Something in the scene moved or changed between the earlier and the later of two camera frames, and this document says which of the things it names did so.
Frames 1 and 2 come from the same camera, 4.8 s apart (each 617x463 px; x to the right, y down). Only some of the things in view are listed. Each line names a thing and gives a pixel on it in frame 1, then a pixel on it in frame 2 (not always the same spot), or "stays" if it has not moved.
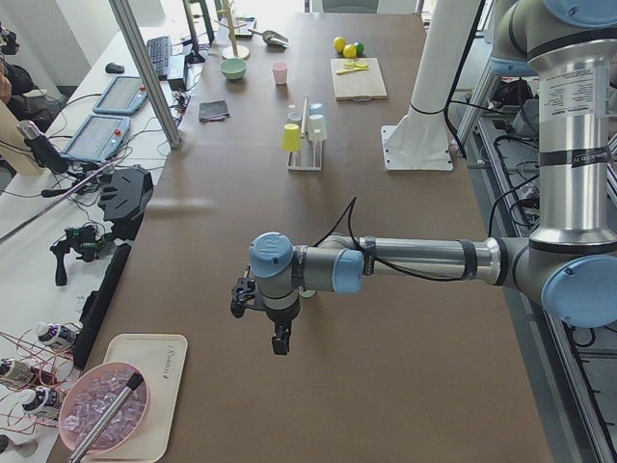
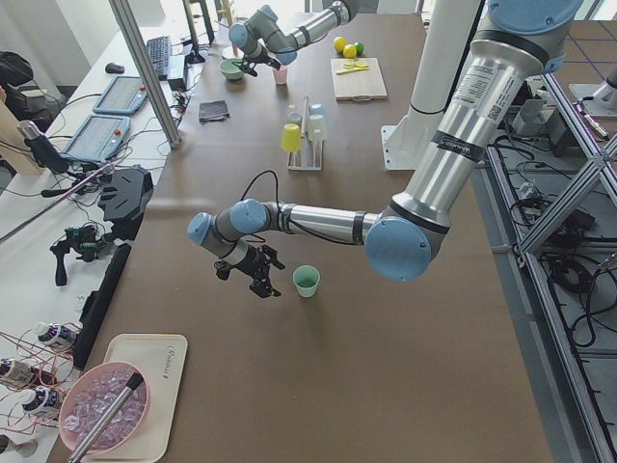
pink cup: (280, 68) stays
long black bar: (96, 304) stays
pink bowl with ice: (90, 394) stays
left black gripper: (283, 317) to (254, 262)
